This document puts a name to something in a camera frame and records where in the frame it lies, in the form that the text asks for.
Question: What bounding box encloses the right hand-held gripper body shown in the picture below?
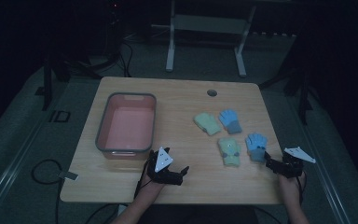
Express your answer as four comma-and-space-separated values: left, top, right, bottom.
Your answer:
279, 146, 317, 180

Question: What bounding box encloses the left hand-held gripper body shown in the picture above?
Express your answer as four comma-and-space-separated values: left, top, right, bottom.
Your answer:
145, 147, 183, 187

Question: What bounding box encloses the blue knit glove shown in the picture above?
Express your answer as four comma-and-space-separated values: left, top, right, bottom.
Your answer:
244, 133, 269, 163
218, 108, 243, 135

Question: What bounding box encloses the pink basin with grey rim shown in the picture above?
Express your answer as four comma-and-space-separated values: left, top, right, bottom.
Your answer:
95, 91, 158, 161

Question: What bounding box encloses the person's right hand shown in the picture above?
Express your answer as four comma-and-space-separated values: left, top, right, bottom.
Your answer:
278, 172, 307, 203

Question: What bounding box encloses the person's left hand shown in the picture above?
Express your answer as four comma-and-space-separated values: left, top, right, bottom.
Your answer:
138, 174, 169, 203

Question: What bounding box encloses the green knit glove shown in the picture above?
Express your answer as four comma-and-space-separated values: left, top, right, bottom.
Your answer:
193, 112, 223, 137
217, 137, 242, 168

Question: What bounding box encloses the person's dark clothing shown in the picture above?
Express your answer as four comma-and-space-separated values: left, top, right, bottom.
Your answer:
143, 203, 260, 224

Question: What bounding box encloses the black tripod stand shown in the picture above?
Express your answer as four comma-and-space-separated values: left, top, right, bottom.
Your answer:
258, 36, 317, 126
35, 46, 130, 112

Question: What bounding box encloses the grey plug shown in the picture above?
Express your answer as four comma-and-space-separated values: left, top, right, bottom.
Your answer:
58, 170, 79, 182

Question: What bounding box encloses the white metal stand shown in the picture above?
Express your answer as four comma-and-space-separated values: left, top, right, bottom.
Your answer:
150, 0, 257, 78

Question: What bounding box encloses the right hand-held gripper cable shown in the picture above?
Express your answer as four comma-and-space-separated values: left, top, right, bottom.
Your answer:
296, 172, 308, 206

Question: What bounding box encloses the hand-held gripper cable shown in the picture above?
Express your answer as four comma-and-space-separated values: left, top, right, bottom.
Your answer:
133, 161, 152, 200
296, 172, 308, 206

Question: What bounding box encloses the left hand-held gripper cable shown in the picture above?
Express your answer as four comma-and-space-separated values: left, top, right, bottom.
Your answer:
133, 161, 152, 200

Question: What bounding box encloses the black floor cable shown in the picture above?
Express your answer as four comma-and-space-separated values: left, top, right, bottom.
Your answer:
84, 203, 129, 224
31, 159, 65, 224

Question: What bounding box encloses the black floor bracket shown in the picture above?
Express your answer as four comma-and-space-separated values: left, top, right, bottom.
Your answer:
48, 109, 72, 123

